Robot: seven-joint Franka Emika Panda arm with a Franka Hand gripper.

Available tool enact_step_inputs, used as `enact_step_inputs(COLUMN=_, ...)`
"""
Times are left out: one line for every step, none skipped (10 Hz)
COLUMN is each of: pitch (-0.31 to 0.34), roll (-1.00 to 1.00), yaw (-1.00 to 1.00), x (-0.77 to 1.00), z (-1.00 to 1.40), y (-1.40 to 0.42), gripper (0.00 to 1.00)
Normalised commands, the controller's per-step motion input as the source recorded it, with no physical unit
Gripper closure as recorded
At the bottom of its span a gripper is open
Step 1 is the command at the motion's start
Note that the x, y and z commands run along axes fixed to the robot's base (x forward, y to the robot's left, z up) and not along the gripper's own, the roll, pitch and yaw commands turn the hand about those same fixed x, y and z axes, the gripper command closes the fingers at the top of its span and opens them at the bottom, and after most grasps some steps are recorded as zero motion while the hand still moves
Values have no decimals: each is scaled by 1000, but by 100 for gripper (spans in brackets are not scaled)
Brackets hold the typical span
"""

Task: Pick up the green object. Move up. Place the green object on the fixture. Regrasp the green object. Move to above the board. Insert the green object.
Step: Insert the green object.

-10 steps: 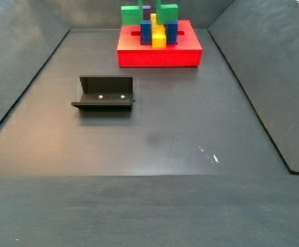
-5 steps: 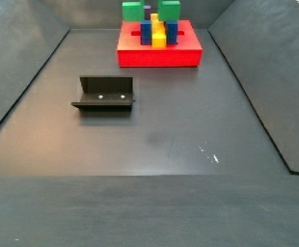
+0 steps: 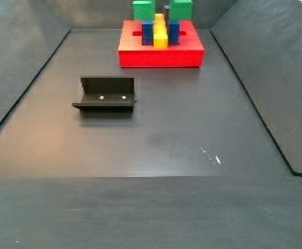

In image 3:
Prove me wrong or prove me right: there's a green U-shaped block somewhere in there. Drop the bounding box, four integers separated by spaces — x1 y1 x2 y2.
131 0 192 20

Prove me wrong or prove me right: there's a black L-shaped fixture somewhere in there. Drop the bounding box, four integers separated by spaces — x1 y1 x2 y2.
72 76 135 111

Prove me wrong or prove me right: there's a red base board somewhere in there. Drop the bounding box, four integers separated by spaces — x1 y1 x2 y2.
117 20 205 68

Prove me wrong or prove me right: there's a yellow long bar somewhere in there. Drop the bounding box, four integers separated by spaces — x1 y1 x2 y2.
153 14 168 49

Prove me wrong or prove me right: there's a blue post right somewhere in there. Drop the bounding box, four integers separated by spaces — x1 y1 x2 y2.
141 20 153 46

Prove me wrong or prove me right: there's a blue post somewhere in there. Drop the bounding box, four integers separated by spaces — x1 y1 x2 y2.
141 20 153 46
168 20 179 45

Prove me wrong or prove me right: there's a blue post left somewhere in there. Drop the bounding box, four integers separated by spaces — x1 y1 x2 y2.
168 20 179 45

